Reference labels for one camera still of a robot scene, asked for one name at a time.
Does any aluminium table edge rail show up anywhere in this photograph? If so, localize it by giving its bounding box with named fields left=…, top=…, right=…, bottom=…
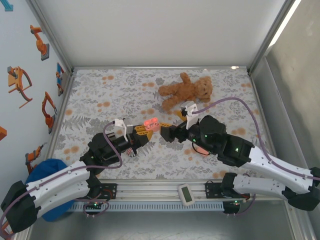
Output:
left=47, top=71, right=76, bottom=161
left=72, top=66, right=251, bottom=71
left=248, top=71, right=283, bottom=181

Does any brown teddy bear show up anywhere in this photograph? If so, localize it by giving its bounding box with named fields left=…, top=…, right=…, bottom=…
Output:
left=157, top=71, right=214, bottom=112

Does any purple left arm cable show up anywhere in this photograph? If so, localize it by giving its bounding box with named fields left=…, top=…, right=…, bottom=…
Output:
left=0, top=121, right=123, bottom=236

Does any blue orange wall sticker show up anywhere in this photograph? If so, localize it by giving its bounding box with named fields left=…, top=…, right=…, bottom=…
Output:
left=55, top=62, right=66, bottom=97

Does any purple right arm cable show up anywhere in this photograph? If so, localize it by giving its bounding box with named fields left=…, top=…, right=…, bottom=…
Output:
left=191, top=96, right=320, bottom=217

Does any white slotted cable duct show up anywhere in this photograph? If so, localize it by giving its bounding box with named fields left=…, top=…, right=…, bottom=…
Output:
left=65, top=201, right=225, bottom=213

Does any controller board green light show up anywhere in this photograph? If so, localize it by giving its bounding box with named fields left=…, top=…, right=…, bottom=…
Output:
left=223, top=199, right=245, bottom=214
left=83, top=199, right=112, bottom=209

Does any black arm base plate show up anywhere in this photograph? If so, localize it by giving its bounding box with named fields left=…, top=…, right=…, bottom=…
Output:
left=204, top=183, right=251, bottom=201
left=98, top=183, right=118, bottom=200

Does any white digital timer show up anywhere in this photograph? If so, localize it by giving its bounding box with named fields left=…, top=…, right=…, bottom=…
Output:
left=177, top=183, right=195, bottom=207

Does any blue rounded object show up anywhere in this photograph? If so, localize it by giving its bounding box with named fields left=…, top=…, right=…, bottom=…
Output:
left=24, top=158, right=75, bottom=222

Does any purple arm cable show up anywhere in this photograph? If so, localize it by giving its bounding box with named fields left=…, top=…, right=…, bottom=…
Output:
left=191, top=96, right=320, bottom=217
left=0, top=121, right=123, bottom=236

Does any aluminium mounting rail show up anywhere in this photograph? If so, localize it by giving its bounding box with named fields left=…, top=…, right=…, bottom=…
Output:
left=74, top=183, right=305, bottom=201

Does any orange claw gripper wall sticker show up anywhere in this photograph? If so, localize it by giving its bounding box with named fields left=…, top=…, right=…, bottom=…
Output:
left=6, top=65, right=34, bottom=109

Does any floral patterned tablecloth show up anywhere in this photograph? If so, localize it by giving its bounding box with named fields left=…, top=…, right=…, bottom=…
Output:
left=51, top=68, right=276, bottom=180

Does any aluminium frame post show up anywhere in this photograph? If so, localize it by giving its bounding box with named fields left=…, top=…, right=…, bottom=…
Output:
left=246, top=0, right=305, bottom=76
left=24, top=0, right=75, bottom=76

